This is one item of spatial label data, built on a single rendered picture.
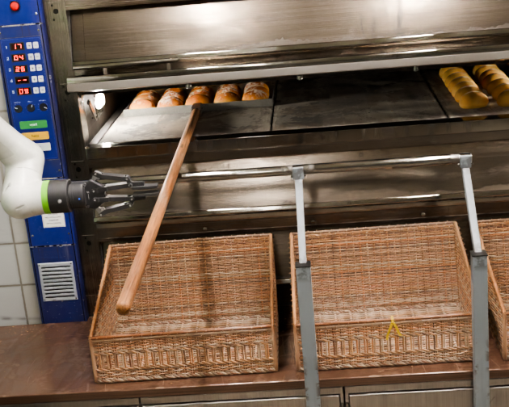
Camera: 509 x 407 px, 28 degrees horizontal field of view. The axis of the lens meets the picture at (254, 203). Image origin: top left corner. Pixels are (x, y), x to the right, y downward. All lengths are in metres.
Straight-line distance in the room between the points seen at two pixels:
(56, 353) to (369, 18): 1.46
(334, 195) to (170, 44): 0.72
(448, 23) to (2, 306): 1.78
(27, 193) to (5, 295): 0.88
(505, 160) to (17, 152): 1.55
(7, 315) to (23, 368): 0.40
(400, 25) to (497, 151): 0.53
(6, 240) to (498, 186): 1.65
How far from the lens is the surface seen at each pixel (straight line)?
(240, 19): 3.24
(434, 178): 3.35
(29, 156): 2.86
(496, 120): 3.34
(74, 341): 3.41
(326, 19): 3.22
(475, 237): 2.86
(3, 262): 3.58
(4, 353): 3.42
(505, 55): 3.15
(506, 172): 3.39
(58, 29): 3.32
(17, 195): 2.80
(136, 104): 3.77
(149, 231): 2.41
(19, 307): 3.63
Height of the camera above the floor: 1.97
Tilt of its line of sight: 18 degrees down
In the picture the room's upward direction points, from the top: 5 degrees counter-clockwise
